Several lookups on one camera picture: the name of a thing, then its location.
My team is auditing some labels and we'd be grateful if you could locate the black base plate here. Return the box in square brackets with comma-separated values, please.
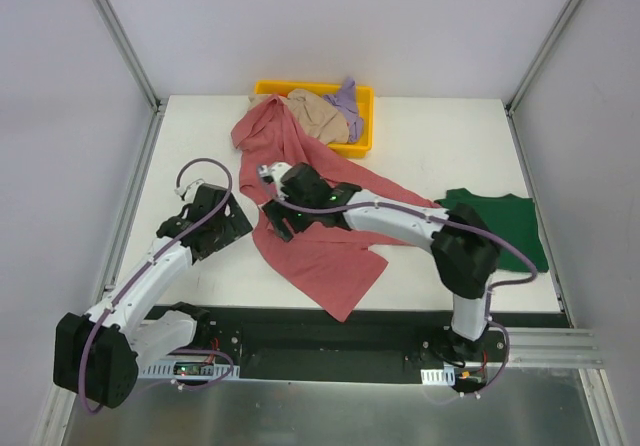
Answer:
[134, 304, 519, 383]

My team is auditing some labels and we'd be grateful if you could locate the aluminium frame post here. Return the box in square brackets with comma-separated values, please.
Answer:
[504, 0, 585, 117]
[92, 0, 163, 112]

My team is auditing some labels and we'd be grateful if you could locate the left aluminium frame post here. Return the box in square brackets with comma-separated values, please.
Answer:
[92, 0, 163, 112]

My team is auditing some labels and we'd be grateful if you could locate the right white cable duct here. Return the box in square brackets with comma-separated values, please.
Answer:
[420, 368, 456, 387]

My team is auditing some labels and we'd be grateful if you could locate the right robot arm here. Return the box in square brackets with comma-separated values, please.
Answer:
[257, 162, 500, 366]

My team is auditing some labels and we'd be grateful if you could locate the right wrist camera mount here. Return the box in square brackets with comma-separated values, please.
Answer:
[257, 162, 292, 184]

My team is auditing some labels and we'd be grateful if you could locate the pink t shirt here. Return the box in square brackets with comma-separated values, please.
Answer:
[229, 93, 444, 323]

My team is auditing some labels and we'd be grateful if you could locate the beige t shirt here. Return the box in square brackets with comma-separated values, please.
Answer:
[279, 88, 350, 144]

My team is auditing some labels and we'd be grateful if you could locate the right aluminium frame post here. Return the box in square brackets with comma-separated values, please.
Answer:
[504, 0, 585, 117]

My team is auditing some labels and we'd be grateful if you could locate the left white cable duct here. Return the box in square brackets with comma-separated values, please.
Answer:
[138, 359, 240, 381]

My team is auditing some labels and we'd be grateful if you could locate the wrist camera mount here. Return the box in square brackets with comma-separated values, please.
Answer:
[174, 178, 205, 203]
[257, 162, 292, 184]

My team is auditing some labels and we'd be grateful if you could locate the white cable duct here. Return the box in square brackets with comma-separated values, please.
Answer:
[138, 359, 240, 381]
[420, 368, 456, 387]

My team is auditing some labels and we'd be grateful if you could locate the yellow plastic bin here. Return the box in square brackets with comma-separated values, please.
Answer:
[254, 80, 375, 159]

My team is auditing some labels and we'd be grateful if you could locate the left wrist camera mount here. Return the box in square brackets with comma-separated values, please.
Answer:
[174, 178, 205, 203]

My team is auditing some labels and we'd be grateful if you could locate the purple t shirt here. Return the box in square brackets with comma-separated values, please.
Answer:
[322, 77, 364, 144]

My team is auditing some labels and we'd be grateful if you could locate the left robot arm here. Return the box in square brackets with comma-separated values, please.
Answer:
[53, 183, 252, 408]

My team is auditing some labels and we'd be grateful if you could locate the green t shirt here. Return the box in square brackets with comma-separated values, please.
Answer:
[436, 188, 549, 273]

